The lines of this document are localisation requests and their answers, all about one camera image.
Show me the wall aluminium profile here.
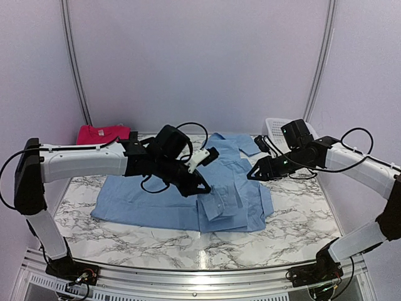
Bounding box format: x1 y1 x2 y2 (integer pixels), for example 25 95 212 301
60 0 93 125
303 0 338 122

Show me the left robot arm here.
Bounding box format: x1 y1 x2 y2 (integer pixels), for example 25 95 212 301
4 125 219 279

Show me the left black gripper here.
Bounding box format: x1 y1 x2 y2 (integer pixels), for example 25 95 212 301
155 155 212 199

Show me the magenta t-shirt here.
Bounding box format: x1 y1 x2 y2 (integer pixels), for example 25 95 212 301
76 125 130 145

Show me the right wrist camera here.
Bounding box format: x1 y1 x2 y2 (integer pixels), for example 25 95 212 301
254 135 277 155

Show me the left wall aluminium profile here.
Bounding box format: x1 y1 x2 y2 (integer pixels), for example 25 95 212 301
60 0 93 125

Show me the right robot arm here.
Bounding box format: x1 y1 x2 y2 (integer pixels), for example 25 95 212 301
247 119 400 281

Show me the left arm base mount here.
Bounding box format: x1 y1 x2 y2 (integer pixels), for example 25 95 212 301
45 261 100 285

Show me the right wall aluminium profile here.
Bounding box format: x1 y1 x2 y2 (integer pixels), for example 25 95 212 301
303 0 338 122

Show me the white plastic laundry basket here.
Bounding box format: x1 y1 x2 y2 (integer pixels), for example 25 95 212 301
265 118 317 153

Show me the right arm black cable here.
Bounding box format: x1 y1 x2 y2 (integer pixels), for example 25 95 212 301
288 127 375 179

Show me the folded black garment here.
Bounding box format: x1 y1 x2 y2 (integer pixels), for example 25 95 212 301
128 131 138 142

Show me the light blue shirt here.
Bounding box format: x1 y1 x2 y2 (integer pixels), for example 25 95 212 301
91 133 274 233

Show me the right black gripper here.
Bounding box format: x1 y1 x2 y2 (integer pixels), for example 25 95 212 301
247 147 311 181

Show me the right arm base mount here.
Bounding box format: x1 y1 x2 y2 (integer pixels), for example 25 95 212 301
286 263 343 287

